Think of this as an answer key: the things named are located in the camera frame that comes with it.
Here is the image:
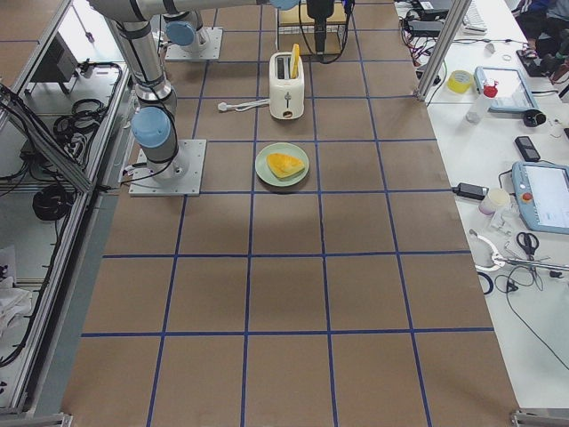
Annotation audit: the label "white toaster power cable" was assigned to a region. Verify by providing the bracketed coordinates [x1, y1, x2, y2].
[217, 99, 270, 114]

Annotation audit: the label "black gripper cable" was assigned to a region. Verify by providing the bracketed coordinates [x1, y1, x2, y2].
[297, 0, 357, 65]

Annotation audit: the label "toast slice in toaster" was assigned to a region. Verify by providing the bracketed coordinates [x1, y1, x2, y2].
[289, 43, 301, 79]

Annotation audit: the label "yellow tape roll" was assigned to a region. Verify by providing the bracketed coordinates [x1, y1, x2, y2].
[446, 69, 473, 93]

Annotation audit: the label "light green plate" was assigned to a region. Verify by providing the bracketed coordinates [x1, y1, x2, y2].
[255, 142, 309, 187]

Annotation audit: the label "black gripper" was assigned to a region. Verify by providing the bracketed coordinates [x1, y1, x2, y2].
[307, 0, 333, 52]

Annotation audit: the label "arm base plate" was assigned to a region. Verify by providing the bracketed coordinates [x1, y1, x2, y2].
[129, 140, 206, 197]
[165, 23, 223, 61]

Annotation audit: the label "blue teach pendant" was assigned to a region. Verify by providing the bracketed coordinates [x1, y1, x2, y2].
[474, 66, 538, 113]
[512, 161, 568, 235]

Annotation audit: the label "black phone device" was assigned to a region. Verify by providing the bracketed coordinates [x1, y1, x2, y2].
[515, 136, 541, 163]

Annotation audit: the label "white toaster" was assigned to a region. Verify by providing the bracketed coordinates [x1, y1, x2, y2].
[268, 52, 305, 120]

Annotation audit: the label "triangular yellow bread piece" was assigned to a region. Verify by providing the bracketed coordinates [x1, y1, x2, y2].
[266, 152, 305, 180]

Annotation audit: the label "white plastic cup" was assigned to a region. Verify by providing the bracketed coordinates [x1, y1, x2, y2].
[478, 188, 510, 215]

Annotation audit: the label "black power adapter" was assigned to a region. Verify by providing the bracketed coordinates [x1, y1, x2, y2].
[452, 182, 489, 200]

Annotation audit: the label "wire and wood basket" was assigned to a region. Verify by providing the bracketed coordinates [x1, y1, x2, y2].
[276, 0, 349, 55]

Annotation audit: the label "blue teach pendant near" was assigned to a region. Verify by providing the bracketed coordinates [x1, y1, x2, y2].
[512, 161, 568, 235]

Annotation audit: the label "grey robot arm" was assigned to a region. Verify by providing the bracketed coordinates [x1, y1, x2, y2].
[163, 11, 209, 51]
[89, 1, 260, 181]

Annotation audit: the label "blue teach pendant far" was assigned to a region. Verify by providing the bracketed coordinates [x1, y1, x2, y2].
[474, 66, 538, 113]

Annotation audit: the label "black scissors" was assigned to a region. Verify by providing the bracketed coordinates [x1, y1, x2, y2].
[516, 231, 540, 261]

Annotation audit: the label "aluminium frame post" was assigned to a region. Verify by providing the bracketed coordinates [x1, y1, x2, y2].
[414, 0, 471, 101]

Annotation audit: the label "red capped clear bottle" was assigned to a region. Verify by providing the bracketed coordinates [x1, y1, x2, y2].
[465, 84, 498, 124]

